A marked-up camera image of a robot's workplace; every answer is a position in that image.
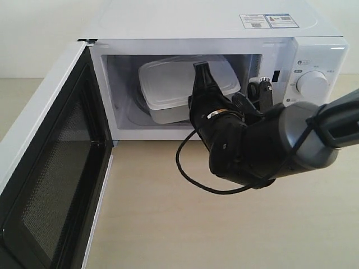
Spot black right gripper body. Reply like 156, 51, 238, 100
187, 94, 265, 151

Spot white lidded plastic container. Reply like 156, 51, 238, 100
139, 55, 241, 124

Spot white microwave door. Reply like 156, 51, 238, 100
1, 40, 113, 268

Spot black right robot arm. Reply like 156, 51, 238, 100
188, 62, 358, 189

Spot white microwave oven body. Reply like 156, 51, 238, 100
80, 1, 348, 141

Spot glass turntable plate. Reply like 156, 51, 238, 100
132, 84, 190, 126

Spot upper white control knob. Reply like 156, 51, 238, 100
296, 71, 329, 96

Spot warning label sticker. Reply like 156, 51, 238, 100
240, 13, 299, 29

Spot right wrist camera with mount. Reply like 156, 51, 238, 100
247, 77, 273, 113

